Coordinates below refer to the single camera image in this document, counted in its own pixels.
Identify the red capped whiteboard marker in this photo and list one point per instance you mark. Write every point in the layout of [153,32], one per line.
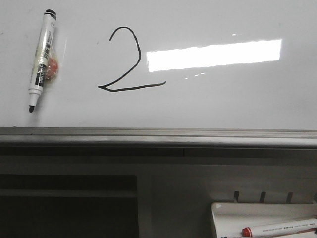
[286,228]

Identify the white marker tray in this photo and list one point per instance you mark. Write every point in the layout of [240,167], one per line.
[228,219]

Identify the black whiteboard marker with magnet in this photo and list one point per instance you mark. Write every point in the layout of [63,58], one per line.
[42,57]

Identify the white whiteboard with aluminium frame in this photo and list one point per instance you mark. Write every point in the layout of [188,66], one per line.
[221,73]

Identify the white pegboard stand panel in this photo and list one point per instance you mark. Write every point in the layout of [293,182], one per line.
[129,192]

